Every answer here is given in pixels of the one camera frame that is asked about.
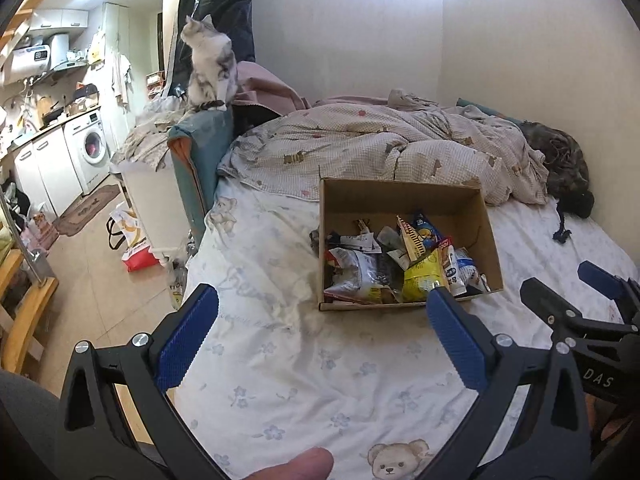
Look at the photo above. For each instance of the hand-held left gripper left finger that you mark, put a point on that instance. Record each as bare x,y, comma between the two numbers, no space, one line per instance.
187,345

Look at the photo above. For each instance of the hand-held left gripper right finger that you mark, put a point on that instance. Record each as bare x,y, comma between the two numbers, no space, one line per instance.
457,340

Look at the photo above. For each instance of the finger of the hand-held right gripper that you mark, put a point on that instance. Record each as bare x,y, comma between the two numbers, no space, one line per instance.
600,277
550,307

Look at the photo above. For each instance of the yellow snack packet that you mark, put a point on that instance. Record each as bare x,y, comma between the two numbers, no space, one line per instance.
422,277

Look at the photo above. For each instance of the white and blue snack packet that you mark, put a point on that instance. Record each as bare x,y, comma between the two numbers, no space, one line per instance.
462,265

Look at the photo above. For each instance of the pile of snack packets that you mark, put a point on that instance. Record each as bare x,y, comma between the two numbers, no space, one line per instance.
420,232

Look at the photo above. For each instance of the white red-edged snack packet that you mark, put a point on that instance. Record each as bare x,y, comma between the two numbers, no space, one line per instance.
352,272

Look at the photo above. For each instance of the brown cardboard box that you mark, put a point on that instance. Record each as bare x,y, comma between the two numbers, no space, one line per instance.
400,200

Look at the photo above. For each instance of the person's left hand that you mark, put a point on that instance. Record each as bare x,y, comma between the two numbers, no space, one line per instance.
295,465

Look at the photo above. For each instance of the clear plastic bottle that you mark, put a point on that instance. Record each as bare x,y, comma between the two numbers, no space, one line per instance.
177,287

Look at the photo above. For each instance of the black cloth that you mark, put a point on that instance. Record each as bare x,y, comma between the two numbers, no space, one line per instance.
580,205

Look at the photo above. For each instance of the red box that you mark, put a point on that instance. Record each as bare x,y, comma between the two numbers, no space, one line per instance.
142,260

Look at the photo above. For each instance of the white printed bed sheet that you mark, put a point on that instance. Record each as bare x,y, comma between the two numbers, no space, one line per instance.
300,360

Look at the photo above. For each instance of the dark brown blanket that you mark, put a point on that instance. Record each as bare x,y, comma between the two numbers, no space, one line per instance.
555,150

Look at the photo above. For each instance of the white shopping bag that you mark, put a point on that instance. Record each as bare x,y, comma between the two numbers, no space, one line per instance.
125,225

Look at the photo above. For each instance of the white storage box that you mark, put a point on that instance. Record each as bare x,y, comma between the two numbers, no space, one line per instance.
150,200

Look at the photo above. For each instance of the wooden chair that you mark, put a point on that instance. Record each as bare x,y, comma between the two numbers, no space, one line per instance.
27,310

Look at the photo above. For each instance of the brown doormat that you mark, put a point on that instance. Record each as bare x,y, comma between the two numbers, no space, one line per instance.
85,207

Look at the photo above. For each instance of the person's grey trousers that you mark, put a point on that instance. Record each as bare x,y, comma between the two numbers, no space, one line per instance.
25,420

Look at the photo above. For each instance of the teal padded headboard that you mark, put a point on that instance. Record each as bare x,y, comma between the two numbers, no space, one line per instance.
205,160

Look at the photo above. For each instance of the teal pillow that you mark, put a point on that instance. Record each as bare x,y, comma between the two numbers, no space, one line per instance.
480,110

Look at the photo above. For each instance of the beige checked quilt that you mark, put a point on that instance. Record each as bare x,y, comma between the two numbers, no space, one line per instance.
375,145

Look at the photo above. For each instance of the pile of light cloths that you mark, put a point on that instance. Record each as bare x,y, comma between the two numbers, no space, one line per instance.
145,135

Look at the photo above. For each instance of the white washing machine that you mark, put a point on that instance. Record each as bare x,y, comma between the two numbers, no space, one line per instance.
92,145

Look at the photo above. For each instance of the white base cabinet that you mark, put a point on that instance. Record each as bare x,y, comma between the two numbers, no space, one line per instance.
45,170

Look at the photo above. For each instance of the pink blanket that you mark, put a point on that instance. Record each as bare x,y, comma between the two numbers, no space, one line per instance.
265,90

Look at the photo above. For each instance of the white hanging towel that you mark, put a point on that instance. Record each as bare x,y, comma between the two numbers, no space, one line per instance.
120,75

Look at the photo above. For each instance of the grey and white cat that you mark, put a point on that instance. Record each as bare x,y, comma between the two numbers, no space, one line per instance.
210,65

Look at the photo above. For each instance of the white range hood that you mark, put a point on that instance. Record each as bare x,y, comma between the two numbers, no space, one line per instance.
62,50

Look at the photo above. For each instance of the tall white cabinet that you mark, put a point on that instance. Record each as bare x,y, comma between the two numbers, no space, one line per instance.
115,30

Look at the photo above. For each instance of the white water heater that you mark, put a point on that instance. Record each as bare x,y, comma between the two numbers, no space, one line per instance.
30,60

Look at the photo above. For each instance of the dark hanging jacket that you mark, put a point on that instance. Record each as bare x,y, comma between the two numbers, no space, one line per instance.
225,10

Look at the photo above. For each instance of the white wall cabinets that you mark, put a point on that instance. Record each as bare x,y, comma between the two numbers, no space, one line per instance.
60,17

